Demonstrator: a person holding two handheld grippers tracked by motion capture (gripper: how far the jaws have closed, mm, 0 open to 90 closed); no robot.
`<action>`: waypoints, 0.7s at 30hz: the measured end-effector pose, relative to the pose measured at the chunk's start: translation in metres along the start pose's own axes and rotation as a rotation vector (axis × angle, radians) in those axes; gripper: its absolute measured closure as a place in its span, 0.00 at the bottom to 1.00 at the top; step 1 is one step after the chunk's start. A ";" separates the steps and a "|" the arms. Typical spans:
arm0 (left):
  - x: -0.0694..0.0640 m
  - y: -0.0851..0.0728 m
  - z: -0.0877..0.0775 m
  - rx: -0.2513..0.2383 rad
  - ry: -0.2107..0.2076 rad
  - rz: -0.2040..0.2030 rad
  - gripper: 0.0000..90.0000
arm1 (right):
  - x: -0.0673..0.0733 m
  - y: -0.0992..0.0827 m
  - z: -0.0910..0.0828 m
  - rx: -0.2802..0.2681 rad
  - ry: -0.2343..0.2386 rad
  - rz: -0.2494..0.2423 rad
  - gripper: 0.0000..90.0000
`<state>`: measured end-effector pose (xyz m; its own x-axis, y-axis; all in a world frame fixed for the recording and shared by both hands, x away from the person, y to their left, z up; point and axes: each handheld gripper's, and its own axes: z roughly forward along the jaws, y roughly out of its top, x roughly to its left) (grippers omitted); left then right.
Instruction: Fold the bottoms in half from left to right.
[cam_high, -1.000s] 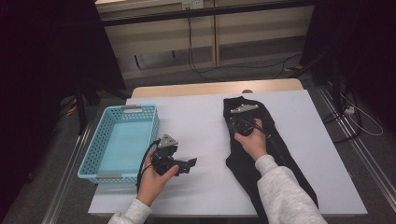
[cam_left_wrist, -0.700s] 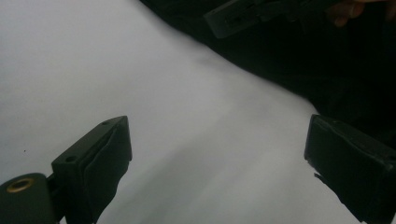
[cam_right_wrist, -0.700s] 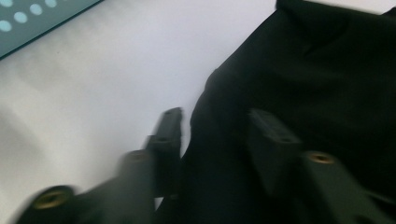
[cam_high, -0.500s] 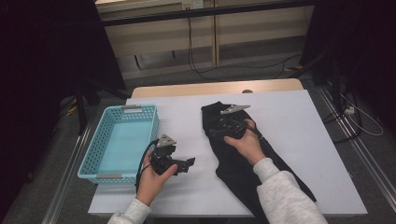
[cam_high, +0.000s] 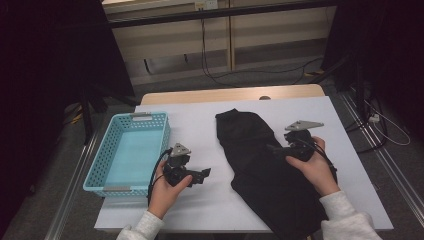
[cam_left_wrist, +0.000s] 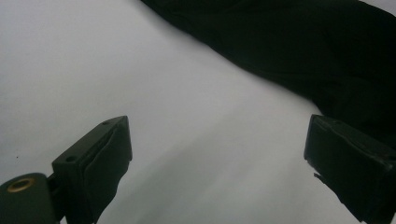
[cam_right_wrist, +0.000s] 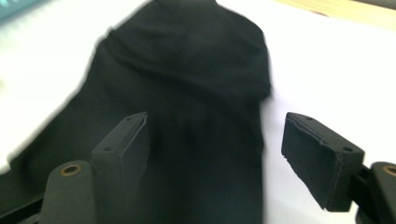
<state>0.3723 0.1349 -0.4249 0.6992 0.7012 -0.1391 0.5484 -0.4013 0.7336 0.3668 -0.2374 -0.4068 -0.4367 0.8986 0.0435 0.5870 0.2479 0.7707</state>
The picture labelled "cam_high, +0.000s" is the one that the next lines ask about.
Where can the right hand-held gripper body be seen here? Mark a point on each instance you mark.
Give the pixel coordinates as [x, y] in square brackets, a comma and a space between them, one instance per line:
[300, 146]

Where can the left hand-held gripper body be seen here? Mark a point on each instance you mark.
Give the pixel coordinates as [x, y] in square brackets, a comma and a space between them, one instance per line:
[176, 166]

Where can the black short pants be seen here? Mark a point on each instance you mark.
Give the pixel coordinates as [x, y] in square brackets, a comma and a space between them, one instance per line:
[260, 173]

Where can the light blue plastic basket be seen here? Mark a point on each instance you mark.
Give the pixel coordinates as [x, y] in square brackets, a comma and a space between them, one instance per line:
[130, 156]

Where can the person's right hand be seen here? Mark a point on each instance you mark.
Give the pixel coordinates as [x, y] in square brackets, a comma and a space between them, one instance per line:
[316, 173]

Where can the person's left hand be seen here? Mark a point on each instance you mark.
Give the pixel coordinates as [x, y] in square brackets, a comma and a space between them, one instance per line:
[165, 196]

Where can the white table cover board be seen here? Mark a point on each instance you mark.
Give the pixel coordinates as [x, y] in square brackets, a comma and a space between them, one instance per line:
[200, 133]

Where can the round grey table grommet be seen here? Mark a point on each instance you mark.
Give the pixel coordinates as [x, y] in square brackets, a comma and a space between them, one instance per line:
[265, 98]

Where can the light wooden table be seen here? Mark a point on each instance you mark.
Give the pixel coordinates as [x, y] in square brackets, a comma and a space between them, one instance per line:
[216, 95]

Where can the white power plug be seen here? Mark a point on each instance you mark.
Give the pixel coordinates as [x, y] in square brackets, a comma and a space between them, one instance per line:
[374, 117]

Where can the beige wooden cabinet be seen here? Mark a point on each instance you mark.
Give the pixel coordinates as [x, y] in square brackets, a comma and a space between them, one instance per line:
[173, 36]

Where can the black curtain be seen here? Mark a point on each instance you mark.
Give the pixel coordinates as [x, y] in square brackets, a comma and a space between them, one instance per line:
[393, 50]
[40, 83]

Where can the black horizontal bar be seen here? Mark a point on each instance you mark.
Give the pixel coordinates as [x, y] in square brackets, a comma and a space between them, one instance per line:
[216, 14]

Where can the aluminium floor rail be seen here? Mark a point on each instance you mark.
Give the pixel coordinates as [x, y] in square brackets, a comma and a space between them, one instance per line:
[400, 173]
[71, 186]

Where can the white wall outlet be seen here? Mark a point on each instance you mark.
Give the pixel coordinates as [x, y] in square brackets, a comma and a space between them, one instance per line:
[206, 4]

